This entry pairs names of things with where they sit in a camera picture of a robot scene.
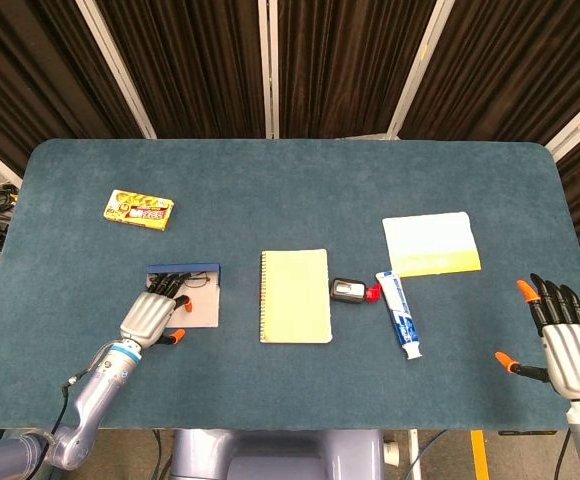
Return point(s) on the yellow red food box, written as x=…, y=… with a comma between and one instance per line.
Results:
x=137, y=210

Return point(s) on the blue velvet table cover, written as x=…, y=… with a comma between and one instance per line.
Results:
x=270, y=390

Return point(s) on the yellow floor tape strip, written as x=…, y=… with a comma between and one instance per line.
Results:
x=480, y=455

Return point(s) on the white table leg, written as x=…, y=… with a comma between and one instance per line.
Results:
x=414, y=455

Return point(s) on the blue-edged card with glasses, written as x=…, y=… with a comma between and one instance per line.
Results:
x=202, y=310

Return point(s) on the yellow spiral notebook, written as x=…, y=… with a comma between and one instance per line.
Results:
x=295, y=295

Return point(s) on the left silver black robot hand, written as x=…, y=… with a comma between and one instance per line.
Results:
x=147, y=320

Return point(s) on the wire-frame eyeglasses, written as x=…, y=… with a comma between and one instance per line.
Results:
x=205, y=281

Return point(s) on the dark brown pleated curtain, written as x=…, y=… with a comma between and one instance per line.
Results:
x=195, y=65
x=520, y=60
x=35, y=75
x=350, y=65

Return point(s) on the left lavender robot arm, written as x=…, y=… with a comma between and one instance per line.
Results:
x=100, y=390

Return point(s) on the white yellow flat pouch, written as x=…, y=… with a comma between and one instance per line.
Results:
x=430, y=240

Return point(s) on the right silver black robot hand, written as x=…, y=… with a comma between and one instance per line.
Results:
x=575, y=357

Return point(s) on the blue white toothpaste tube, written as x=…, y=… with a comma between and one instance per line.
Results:
x=400, y=315

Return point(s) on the lavender robot torso base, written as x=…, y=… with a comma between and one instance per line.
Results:
x=280, y=455

